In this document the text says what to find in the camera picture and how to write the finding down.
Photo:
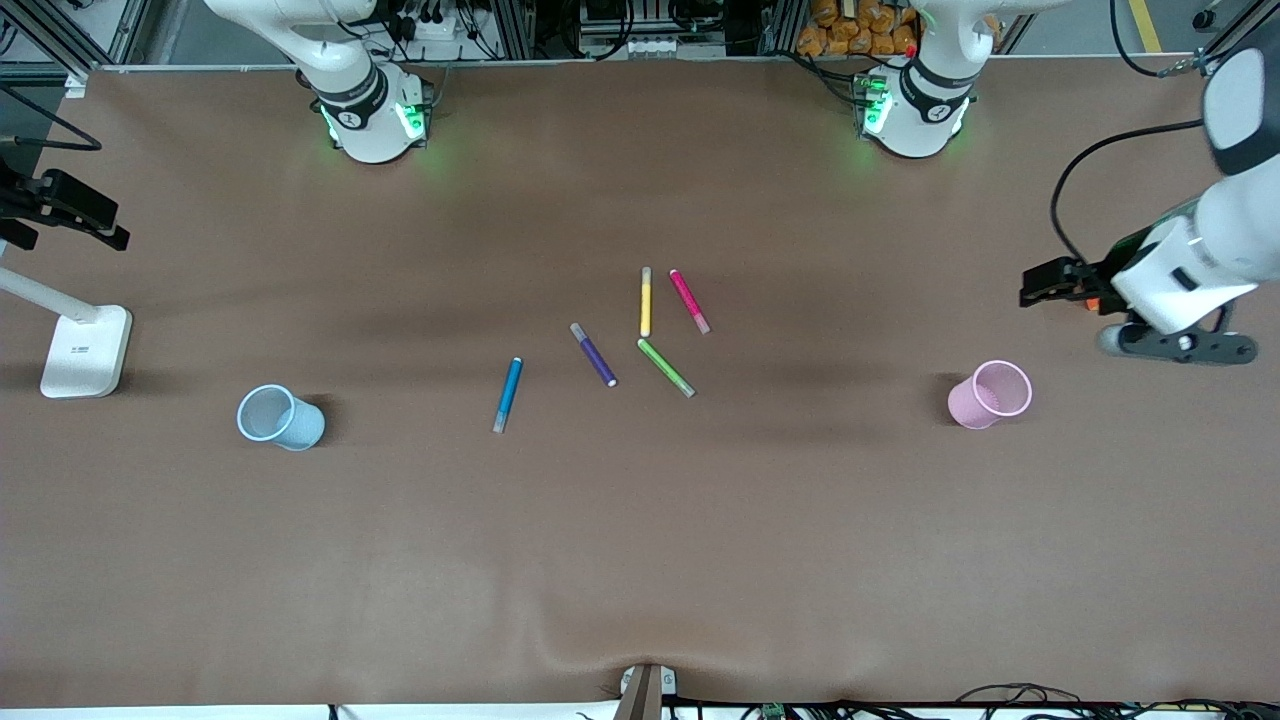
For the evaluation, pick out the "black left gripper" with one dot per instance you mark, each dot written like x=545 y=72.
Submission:
x=1092 y=280

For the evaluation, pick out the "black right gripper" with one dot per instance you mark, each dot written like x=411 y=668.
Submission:
x=62 y=197

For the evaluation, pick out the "pink marker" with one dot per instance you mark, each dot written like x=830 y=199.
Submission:
x=686 y=296

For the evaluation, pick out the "blue marker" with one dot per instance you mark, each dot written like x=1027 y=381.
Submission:
x=508 y=395

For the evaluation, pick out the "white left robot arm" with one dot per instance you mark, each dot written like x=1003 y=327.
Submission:
x=920 y=110

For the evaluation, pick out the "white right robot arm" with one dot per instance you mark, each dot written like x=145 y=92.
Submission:
x=360 y=100

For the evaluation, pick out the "white lamp stand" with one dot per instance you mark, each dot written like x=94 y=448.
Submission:
x=85 y=350

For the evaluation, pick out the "pink cup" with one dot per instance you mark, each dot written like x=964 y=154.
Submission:
x=975 y=405

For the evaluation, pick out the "black caster wheel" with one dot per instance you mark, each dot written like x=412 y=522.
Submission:
x=1206 y=17

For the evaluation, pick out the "light blue cup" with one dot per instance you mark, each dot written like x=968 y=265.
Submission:
x=290 y=425

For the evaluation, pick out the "bag of orange items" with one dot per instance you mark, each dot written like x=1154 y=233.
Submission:
x=850 y=35

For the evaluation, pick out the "green marker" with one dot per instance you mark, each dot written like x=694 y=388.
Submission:
x=664 y=366

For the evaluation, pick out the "yellow marker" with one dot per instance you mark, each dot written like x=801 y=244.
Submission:
x=645 y=305

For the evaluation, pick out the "white power strip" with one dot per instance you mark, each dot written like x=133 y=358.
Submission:
x=440 y=28

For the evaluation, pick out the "purple marker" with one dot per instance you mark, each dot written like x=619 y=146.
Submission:
x=595 y=357

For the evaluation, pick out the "white connector strip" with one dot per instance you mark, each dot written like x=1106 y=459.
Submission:
x=655 y=46

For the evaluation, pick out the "brown table mat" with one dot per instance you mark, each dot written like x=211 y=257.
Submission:
x=640 y=550

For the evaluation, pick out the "aluminium frame post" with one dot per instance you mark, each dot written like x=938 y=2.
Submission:
x=50 y=35
x=1240 y=30

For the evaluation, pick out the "wooden camera mount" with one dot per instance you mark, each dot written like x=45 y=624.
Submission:
x=645 y=695

